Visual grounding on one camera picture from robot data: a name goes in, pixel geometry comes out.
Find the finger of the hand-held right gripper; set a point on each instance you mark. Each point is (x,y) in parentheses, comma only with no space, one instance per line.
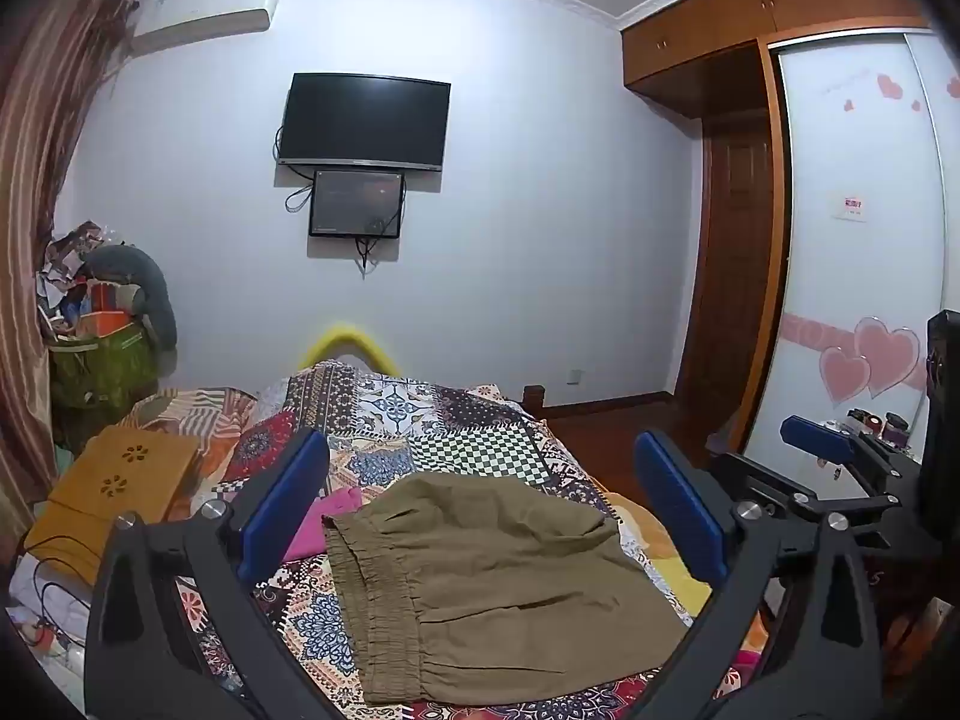
(814,435)
(795,491)

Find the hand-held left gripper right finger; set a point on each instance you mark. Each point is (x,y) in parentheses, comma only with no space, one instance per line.
(679,510)

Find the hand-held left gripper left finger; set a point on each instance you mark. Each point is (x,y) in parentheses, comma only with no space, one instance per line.
(281,510)

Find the olive green pants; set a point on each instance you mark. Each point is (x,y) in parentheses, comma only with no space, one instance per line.
(487,570)

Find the dark jar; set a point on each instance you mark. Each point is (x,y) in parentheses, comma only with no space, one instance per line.
(896,427)
(864,420)

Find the pink folded cloth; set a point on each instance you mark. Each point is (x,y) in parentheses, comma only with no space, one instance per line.
(337,506)

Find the small pink heart sticker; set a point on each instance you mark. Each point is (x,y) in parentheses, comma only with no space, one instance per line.
(844,379)

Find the large pink heart sticker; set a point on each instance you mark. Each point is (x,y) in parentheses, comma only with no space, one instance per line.
(892,352)

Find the orange striped cloth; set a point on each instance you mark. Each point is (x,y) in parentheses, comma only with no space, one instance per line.
(187,412)

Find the wooden lap desk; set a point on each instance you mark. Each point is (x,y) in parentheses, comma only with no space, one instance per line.
(112,495)

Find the yellow bed footboard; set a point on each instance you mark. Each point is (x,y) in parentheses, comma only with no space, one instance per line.
(349,337)

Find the brown wooden door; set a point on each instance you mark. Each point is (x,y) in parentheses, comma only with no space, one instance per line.
(739,262)

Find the patchwork patterned blanket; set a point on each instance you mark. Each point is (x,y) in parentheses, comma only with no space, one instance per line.
(450,420)

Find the white paper label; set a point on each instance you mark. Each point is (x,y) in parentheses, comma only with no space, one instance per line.
(853,205)

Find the pile of papers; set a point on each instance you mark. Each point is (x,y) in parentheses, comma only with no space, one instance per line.
(67,262)

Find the wooden wardrobe with white doors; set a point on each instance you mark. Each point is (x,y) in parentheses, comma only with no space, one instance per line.
(712,37)

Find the brown striped curtain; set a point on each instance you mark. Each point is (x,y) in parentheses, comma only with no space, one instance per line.
(34,165)

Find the white air conditioner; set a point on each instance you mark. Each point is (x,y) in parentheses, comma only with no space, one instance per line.
(206,11)

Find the wooden bed post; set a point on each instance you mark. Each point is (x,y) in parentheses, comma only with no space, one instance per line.
(532,396)

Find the small black wall monitor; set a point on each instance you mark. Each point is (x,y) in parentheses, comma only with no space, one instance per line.
(352,202)

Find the black wall television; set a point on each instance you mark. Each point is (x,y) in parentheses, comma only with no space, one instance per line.
(365,120)

